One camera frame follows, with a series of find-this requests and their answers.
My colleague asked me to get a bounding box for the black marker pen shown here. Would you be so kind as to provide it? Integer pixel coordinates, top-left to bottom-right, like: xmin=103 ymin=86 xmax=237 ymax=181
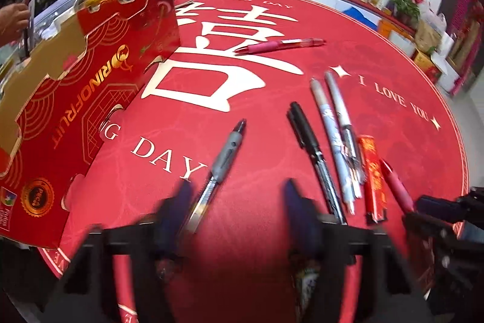
xmin=286 ymin=101 xmax=348 ymax=226

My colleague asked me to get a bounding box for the dark red pen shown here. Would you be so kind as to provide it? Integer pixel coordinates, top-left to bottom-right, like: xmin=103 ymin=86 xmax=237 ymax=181
xmin=379 ymin=158 xmax=417 ymax=214

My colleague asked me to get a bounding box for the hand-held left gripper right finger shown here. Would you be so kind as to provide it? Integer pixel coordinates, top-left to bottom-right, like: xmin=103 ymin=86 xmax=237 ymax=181
xmin=283 ymin=179 xmax=435 ymax=323

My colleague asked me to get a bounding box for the small patterned box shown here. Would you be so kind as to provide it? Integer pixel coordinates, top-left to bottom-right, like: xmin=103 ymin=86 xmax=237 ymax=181
xmin=295 ymin=262 xmax=322 ymax=316

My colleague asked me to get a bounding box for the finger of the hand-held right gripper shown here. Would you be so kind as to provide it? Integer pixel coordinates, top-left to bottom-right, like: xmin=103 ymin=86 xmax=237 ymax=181
xmin=415 ymin=189 xmax=484 ymax=221
xmin=403 ymin=213 xmax=460 ymax=246

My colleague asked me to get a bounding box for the grey grip clear pen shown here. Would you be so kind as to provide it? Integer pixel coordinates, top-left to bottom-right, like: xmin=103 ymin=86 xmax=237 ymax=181
xmin=181 ymin=119 xmax=248 ymax=236

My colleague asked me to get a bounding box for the red round printed mat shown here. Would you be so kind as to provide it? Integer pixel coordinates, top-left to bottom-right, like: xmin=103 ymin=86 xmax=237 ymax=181
xmin=38 ymin=0 xmax=469 ymax=323

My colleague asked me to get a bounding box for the dark phone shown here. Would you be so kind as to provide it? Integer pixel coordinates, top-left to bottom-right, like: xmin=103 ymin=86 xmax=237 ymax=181
xmin=23 ymin=0 xmax=36 ymax=59

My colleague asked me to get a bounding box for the blue patterned white pen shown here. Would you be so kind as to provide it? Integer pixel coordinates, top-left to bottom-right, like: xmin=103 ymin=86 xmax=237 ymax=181
xmin=310 ymin=78 xmax=364 ymax=216

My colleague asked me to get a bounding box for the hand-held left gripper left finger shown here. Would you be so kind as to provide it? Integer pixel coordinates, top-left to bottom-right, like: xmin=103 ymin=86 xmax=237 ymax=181
xmin=41 ymin=181 xmax=197 ymax=323

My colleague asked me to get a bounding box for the potted plant with flowers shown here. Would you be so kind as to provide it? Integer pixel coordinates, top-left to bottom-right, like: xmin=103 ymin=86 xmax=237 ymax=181
xmin=389 ymin=0 xmax=424 ymax=25

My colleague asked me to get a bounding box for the red cardboard fruit box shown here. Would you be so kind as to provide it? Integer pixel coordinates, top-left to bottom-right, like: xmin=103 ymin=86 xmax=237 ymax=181
xmin=0 ymin=0 xmax=182 ymax=250

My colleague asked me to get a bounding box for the pink grip red pen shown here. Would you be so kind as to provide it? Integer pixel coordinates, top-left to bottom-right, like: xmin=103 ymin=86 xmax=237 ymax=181
xmin=234 ymin=38 xmax=326 ymax=56

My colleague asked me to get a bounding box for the slim red box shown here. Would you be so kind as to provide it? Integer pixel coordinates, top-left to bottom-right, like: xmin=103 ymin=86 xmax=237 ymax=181
xmin=357 ymin=135 xmax=389 ymax=225

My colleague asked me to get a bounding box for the yellow cardboard box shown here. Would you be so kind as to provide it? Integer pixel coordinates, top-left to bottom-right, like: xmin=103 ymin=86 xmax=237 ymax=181
xmin=412 ymin=51 xmax=443 ymax=81

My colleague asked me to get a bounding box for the silver pen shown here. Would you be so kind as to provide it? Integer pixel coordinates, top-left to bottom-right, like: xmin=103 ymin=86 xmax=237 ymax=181
xmin=324 ymin=71 xmax=367 ymax=183

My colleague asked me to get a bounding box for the blue plastic bag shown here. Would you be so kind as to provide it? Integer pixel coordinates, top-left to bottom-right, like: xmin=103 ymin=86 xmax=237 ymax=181
xmin=342 ymin=5 xmax=381 ymax=30

